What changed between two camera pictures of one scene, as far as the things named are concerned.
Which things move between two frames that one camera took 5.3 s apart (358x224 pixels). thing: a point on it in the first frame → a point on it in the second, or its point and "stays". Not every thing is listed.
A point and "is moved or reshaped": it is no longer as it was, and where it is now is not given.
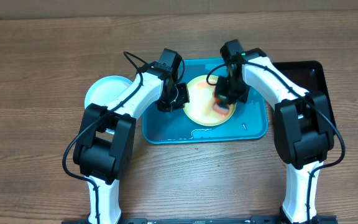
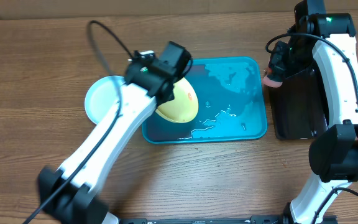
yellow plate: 200,107 is moved or reshaped
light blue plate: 105,89 stays
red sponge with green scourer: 219,109 is moved or reshaped
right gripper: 222,94 → 278,61
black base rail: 276,219 stays
